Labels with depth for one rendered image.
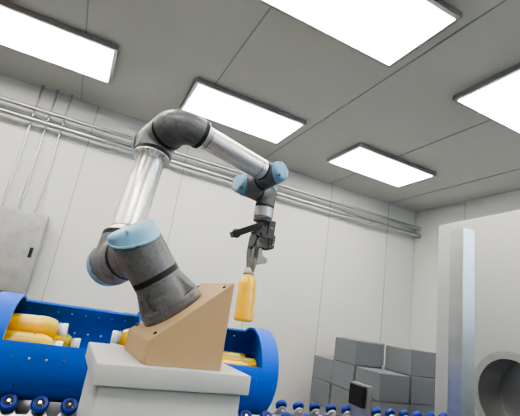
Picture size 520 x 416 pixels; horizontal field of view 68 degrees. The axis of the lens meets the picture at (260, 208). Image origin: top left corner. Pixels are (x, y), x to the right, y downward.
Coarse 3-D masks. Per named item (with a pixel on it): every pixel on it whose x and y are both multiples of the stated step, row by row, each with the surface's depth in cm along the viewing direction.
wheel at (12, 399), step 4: (4, 396) 102; (8, 396) 103; (12, 396) 103; (16, 396) 103; (0, 400) 101; (4, 400) 102; (8, 400) 102; (12, 400) 102; (16, 400) 103; (0, 404) 101; (4, 404) 101; (8, 404) 101; (12, 404) 102; (16, 404) 102; (0, 408) 100; (4, 408) 100; (8, 408) 101; (12, 408) 102
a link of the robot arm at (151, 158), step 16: (144, 128) 120; (144, 144) 116; (160, 144) 117; (144, 160) 115; (160, 160) 118; (144, 176) 112; (160, 176) 119; (128, 192) 109; (144, 192) 110; (128, 208) 106; (144, 208) 109; (112, 224) 105; (128, 224) 104; (96, 256) 98; (96, 272) 99
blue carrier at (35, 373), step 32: (0, 320) 103; (64, 320) 130; (96, 320) 132; (128, 320) 134; (0, 352) 101; (32, 352) 103; (64, 352) 106; (256, 352) 146; (0, 384) 102; (32, 384) 104; (64, 384) 106; (256, 384) 124
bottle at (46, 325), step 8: (16, 320) 112; (24, 320) 113; (32, 320) 114; (40, 320) 115; (48, 320) 116; (56, 320) 118; (8, 328) 111; (16, 328) 112; (24, 328) 113; (32, 328) 113; (40, 328) 114; (48, 328) 115; (56, 328) 117
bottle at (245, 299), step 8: (248, 272) 143; (240, 280) 142; (248, 280) 141; (240, 288) 140; (248, 288) 140; (256, 288) 143; (240, 296) 139; (248, 296) 139; (240, 304) 138; (248, 304) 138; (240, 312) 136; (248, 312) 137; (240, 320) 140; (248, 320) 136
